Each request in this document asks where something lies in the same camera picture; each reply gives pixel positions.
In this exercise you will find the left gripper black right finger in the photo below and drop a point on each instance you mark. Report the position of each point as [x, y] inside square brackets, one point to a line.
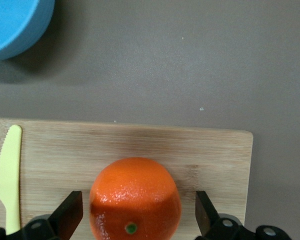
[210, 217]

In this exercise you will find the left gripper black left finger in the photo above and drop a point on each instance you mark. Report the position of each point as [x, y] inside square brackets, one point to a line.
[65, 215]

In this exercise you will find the orange fruit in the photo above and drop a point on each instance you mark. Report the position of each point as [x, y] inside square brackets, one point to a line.
[135, 197]

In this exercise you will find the bamboo cutting board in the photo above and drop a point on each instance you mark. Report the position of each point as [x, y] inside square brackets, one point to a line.
[65, 155]

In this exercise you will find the yellow plastic knife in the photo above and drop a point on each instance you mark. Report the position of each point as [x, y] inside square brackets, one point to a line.
[9, 175]

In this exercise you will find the blue bowl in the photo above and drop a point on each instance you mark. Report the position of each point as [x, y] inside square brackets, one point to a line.
[15, 22]

